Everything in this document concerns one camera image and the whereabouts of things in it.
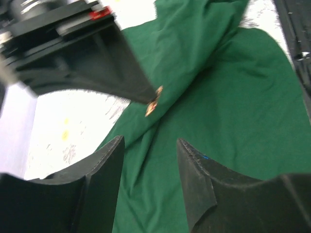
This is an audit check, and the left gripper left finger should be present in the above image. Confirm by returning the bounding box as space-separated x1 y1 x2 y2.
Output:
0 136 125 233

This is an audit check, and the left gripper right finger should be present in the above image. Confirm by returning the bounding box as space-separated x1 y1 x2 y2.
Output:
177 139 311 233

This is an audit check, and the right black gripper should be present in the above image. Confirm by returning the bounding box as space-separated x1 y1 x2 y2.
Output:
0 0 157 104

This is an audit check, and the small gold brooch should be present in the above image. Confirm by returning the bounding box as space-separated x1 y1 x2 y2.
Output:
145 86 163 117

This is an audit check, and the dark green t-shirt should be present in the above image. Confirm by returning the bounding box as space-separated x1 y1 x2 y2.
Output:
104 0 311 233

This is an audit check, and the floral patterned table mat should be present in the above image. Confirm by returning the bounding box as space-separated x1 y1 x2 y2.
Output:
24 0 288 180

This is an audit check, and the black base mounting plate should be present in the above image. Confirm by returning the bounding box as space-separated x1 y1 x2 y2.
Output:
274 0 311 93

